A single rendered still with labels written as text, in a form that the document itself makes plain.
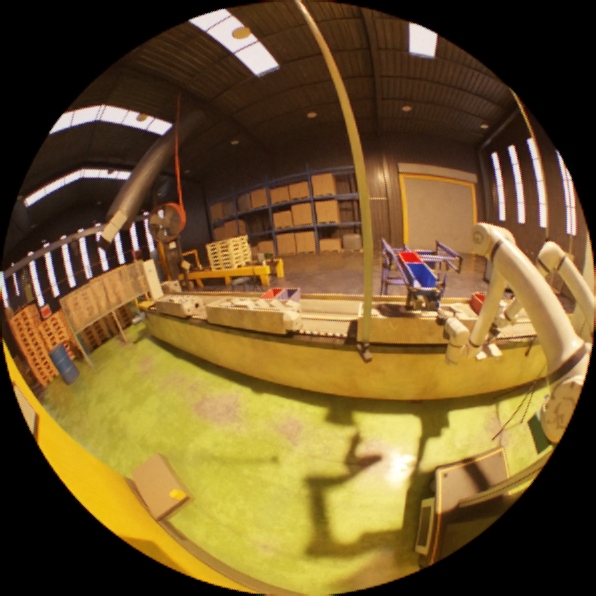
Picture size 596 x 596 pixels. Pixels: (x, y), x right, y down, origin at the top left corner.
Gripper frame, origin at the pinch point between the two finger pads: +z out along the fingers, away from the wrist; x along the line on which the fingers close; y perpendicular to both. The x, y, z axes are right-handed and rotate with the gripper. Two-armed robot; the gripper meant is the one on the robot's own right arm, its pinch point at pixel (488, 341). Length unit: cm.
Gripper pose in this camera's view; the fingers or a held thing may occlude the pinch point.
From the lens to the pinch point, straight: 175.2
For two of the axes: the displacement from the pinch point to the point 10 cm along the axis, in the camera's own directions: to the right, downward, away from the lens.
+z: 1.2, 9.1, 3.9
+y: 9.3, 0.3, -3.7
